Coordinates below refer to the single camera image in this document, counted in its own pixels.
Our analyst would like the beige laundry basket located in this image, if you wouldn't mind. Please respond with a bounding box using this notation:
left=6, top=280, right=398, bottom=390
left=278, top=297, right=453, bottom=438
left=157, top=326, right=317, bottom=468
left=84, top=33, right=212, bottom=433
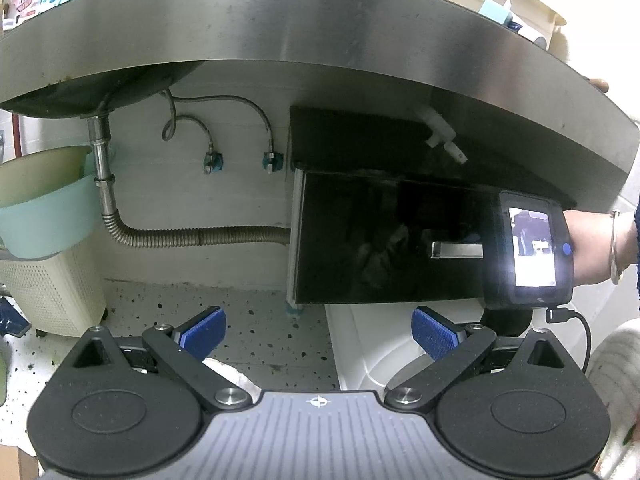
left=1, top=240, right=106, bottom=337

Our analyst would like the corrugated drain pipe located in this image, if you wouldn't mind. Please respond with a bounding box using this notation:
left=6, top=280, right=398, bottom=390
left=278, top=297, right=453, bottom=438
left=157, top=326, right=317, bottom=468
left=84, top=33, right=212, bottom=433
left=88, top=115, right=291, bottom=249

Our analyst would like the light blue box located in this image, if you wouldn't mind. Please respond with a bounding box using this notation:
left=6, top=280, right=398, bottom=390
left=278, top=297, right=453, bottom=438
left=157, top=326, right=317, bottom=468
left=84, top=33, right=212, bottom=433
left=478, top=0, right=512, bottom=26

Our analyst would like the navy fleece sleeve forearm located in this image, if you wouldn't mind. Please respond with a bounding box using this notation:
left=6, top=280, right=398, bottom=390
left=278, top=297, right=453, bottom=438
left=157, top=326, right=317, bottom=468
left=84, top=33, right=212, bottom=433
left=608, top=210, right=639, bottom=285

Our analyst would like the person right hand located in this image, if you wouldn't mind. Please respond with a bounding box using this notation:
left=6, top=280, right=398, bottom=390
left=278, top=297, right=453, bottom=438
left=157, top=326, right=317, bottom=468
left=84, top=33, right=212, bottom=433
left=564, top=210, right=622, bottom=286

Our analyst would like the mint green basin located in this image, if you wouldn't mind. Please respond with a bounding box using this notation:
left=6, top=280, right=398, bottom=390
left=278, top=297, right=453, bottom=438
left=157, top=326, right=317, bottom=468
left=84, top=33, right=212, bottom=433
left=1, top=145, right=100, bottom=259

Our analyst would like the red packet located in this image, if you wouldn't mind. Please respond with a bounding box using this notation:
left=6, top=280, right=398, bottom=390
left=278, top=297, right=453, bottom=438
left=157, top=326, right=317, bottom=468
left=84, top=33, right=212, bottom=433
left=13, top=0, right=41, bottom=21

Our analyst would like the wooden handle brush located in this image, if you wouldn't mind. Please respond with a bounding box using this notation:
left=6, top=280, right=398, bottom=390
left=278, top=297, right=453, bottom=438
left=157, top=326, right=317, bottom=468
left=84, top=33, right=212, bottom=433
left=588, top=78, right=610, bottom=93

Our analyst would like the white plastic clip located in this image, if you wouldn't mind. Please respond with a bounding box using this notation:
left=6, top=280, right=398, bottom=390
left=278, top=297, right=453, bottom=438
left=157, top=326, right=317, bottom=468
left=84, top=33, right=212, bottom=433
left=416, top=106, right=468, bottom=165

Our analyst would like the steel vanity counter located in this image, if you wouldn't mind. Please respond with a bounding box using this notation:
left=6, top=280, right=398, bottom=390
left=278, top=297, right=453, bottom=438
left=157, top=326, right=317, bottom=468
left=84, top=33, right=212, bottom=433
left=1, top=0, right=639, bottom=209

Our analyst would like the black usb cable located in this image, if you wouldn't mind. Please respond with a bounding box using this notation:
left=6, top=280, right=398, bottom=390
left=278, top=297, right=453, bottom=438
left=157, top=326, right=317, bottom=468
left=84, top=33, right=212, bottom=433
left=546, top=306, right=594, bottom=374

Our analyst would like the black vanity drawer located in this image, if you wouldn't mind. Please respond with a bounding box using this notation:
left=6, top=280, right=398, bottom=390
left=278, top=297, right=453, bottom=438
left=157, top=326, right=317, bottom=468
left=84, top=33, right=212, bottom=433
left=288, top=106, right=568, bottom=304

